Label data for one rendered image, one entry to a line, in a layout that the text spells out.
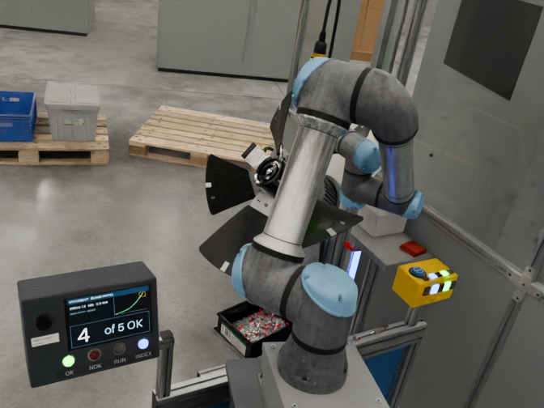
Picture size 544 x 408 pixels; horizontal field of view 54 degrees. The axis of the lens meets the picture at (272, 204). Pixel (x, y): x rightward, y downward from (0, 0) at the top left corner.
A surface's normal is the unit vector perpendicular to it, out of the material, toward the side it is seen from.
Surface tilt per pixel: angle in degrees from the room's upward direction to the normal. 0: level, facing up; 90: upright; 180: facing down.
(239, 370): 0
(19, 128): 90
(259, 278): 64
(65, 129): 95
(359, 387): 5
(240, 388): 0
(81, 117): 95
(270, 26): 90
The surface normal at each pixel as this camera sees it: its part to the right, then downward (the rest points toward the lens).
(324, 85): -0.41, -0.07
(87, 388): 0.14, -0.87
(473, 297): -0.88, 0.11
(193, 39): 0.18, 0.49
